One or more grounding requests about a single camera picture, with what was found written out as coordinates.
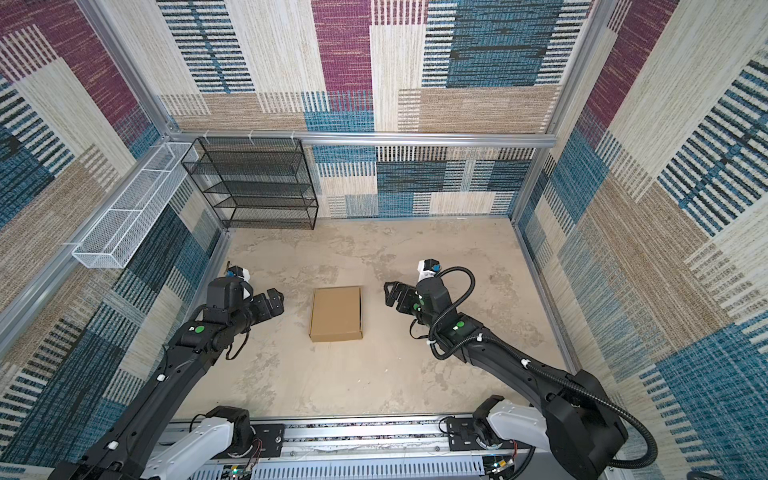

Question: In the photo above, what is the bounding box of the brown cardboard box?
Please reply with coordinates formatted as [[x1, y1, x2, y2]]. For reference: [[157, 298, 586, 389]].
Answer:
[[309, 286, 363, 343]]

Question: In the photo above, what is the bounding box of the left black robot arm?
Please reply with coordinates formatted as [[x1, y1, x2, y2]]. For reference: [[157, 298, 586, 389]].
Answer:
[[50, 273, 284, 479]]

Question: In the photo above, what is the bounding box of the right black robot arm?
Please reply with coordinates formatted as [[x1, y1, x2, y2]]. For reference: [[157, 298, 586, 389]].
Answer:
[[384, 278, 628, 479]]

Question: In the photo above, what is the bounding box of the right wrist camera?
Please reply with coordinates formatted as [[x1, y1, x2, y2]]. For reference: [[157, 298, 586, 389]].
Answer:
[[417, 259, 441, 282]]

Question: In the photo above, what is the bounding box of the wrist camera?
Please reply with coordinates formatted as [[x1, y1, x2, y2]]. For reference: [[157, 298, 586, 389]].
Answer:
[[417, 259, 441, 282], [225, 263, 252, 291]]

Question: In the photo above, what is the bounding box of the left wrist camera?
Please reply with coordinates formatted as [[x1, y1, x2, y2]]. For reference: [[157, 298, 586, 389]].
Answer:
[[225, 263, 252, 291]]

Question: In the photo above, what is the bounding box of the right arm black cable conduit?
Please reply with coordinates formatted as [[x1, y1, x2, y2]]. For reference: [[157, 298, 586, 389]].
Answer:
[[428, 265, 659, 470]]

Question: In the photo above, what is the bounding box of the black wire mesh shelf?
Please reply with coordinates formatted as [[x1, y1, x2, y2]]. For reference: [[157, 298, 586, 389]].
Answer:
[[181, 137, 319, 230]]

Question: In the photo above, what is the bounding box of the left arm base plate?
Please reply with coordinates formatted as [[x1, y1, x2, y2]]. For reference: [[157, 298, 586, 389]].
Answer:
[[213, 423, 286, 460]]

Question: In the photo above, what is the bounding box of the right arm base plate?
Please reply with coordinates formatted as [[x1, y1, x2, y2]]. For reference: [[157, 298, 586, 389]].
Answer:
[[437, 415, 530, 453]]

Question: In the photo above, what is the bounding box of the aluminium front rail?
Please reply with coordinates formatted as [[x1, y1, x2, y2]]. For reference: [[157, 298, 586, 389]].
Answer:
[[107, 413, 619, 463]]

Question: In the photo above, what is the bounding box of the white wire mesh basket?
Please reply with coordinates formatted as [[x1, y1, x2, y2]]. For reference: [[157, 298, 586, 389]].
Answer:
[[72, 142, 191, 269]]

